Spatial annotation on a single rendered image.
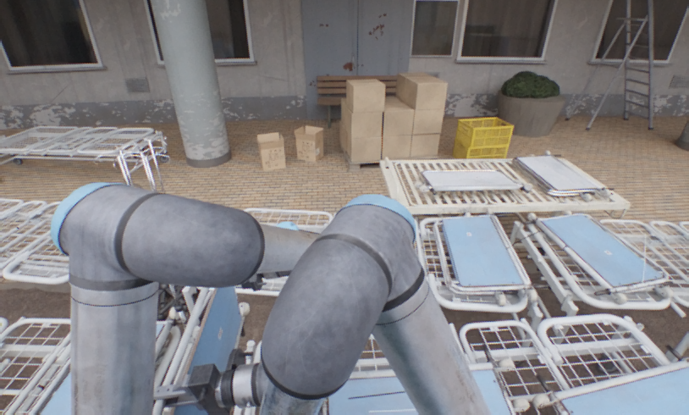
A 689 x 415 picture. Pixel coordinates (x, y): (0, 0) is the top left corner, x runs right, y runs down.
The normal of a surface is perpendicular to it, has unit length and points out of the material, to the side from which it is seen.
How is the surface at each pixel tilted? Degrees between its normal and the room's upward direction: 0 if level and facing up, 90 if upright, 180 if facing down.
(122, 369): 78
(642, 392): 1
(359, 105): 90
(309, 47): 90
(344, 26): 90
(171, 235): 52
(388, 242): 46
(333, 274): 30
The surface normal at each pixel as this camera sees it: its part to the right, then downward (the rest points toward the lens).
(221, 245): 0.69, -0.12
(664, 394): 0.00, -0.86
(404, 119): 0.19, 0.48
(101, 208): -0.17, -0.51
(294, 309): -0.50, -0.33
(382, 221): 0.39, -0.70
